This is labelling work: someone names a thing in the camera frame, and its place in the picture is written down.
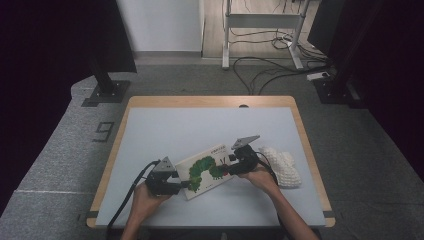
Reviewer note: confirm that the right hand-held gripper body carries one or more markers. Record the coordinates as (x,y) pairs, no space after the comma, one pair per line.
(246,158)

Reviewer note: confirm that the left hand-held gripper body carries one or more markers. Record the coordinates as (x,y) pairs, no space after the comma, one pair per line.
(160,183)

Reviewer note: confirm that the white caterpillar picture book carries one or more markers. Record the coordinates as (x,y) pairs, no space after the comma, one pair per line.
(203,170)

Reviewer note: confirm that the white knitted cloth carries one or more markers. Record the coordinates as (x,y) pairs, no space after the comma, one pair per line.
(283,166)

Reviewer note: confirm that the person's left hand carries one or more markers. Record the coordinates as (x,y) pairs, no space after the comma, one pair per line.
(143,205)

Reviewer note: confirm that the person's right hand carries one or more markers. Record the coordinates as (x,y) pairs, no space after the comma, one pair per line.
(263,180)

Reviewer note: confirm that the wooden table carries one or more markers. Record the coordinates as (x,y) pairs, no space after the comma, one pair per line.
(206,101)

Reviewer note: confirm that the black tape piece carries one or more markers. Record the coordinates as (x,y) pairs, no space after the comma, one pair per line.
(93,214)
(328,214)

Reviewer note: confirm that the black metal stand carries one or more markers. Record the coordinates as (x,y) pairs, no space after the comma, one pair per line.
(336,90)
(106,90)

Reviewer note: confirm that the white power strip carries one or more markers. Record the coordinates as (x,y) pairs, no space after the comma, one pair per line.
(318,76)

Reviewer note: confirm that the white metal desk frame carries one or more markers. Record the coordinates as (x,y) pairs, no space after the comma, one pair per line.
(263,20)

